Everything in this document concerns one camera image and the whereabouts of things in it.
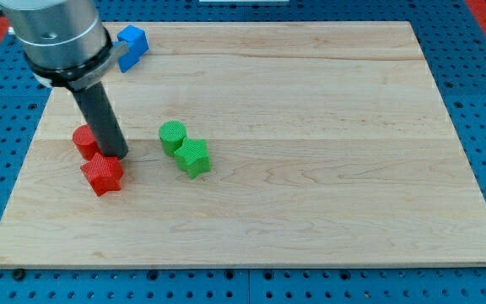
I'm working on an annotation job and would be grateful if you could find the red cylinder block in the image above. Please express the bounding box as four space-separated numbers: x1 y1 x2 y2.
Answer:
72 124 100 160

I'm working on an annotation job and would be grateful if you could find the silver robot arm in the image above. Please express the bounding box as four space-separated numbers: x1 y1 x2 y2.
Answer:
0 0 129 91

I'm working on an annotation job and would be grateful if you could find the green star block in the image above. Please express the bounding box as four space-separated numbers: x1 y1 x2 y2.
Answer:
174 138 211 179

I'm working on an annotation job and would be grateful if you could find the green cylinder block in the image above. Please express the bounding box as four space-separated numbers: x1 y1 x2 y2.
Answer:
159 121 186 156

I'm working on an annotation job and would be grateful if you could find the wooden board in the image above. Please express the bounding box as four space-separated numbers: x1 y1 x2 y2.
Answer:
0 21 486 269

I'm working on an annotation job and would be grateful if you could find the red star block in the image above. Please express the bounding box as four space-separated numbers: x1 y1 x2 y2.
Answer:
80 153 124 197

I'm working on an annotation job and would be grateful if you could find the blue cube block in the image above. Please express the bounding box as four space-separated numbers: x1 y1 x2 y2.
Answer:
117 24 149 73

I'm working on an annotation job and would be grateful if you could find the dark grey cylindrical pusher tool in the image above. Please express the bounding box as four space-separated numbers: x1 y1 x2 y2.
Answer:
73 83 128 160

